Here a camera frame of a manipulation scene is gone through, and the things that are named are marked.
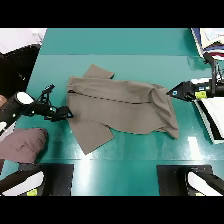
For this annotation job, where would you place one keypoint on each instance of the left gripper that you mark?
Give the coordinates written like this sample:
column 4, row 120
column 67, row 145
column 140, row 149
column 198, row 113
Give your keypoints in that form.
column 61, row 113

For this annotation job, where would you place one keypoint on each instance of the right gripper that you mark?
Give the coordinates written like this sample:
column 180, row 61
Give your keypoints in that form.
column 195, row 90

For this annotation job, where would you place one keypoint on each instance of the brown shirt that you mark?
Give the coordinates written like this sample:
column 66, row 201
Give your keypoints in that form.
column 116, row 106

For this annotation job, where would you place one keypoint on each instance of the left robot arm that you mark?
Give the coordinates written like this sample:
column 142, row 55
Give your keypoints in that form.
column 20, row 101

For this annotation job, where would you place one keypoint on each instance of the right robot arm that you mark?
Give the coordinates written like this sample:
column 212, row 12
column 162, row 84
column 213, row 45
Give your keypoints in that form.
column 203, row 180

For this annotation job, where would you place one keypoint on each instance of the white garment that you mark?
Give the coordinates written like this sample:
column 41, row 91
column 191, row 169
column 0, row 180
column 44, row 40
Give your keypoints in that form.
column 215, row 111
column 18, row 38

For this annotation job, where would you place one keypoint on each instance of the black garment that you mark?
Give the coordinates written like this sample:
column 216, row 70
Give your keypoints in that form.
column 16, row 70
column 210, row 121

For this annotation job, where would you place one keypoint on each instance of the mauve garment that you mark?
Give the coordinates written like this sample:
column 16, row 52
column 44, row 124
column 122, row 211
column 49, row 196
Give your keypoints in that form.
column 21, row 145

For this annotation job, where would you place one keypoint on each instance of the heap of clothes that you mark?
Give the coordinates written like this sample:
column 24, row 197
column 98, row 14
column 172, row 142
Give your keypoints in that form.
column 211, row 41

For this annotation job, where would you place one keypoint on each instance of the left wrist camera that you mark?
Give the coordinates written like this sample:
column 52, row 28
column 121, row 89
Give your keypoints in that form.
column 48, row 89

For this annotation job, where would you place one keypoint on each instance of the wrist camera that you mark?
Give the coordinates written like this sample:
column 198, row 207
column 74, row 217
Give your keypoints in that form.
column 48, row 89
column 210, row 59

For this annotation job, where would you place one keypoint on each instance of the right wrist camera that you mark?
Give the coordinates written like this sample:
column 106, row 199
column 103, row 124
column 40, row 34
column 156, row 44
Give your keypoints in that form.
column 210, row 59

